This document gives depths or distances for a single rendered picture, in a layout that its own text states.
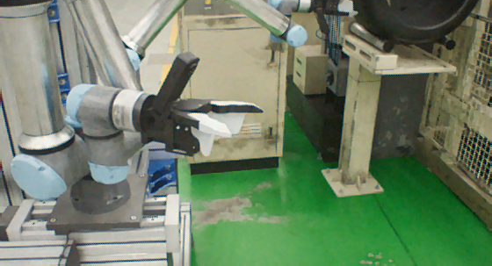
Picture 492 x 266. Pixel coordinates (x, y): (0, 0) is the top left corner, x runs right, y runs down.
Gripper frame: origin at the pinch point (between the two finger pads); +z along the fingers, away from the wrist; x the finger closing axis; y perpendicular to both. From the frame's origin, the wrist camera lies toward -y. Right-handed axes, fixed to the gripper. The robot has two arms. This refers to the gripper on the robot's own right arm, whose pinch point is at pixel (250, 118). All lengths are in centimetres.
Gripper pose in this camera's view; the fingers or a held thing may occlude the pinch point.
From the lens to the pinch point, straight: 73.9
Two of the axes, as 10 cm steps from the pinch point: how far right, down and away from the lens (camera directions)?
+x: -3.6, 2.7, -8.9
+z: 9.3, 1.5, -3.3
